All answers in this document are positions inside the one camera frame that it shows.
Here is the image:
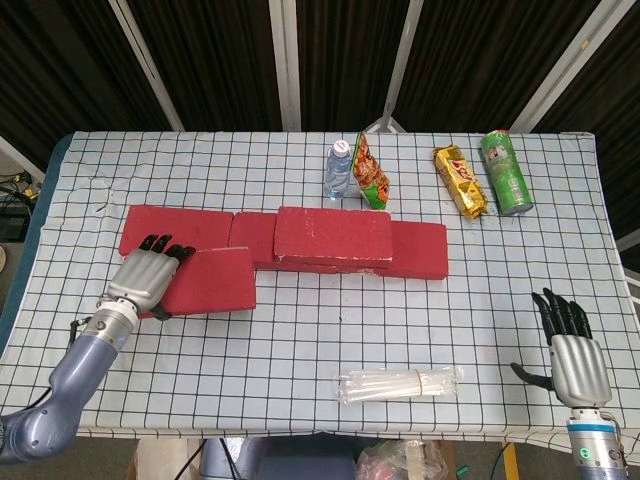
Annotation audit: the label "small clear water bottle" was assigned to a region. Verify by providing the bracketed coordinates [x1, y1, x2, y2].
[325, 139, 351, 201]

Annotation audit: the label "white black checkered tablecloth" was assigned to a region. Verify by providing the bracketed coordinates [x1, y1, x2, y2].
[0, 130, 640, 446]

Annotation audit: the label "orange green snack bag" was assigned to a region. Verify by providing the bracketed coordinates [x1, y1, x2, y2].
[352, 131, 391, 219]

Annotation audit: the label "clear wrapped straw bundle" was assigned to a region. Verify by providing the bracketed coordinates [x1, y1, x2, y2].
[333, 367, 465, 405]

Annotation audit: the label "white metal frame post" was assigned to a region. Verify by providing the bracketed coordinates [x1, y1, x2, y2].
[268, 0, 304, 133]
[367, 0, 426, 134]
[108, 0, 185, 132]
[509, 0, 617, 134]

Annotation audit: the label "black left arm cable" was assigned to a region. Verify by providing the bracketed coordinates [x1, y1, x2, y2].
[29, 316, 95, 412]

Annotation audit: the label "green chip can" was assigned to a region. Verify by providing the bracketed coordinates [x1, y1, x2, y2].
[480, 128, 534, 217]

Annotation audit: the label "gold biscuit pack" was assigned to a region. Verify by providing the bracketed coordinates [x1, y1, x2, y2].
[432, 145, 489, 222]

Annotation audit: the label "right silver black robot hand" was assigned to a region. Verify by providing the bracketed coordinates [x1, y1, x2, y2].
[509, 287, 614, 409]

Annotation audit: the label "crumpled clear plastic bag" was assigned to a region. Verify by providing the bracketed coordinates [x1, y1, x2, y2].
[357, 439, 450, 480]

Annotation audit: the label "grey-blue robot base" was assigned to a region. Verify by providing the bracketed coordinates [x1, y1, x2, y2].
[199, 437, 359, 480]

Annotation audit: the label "yellow black floor cables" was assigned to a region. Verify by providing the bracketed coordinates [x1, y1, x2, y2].
[0, 169, 44, 201]

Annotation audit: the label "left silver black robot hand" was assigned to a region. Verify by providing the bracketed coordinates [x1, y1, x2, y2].
[106, 233, 197, 321]

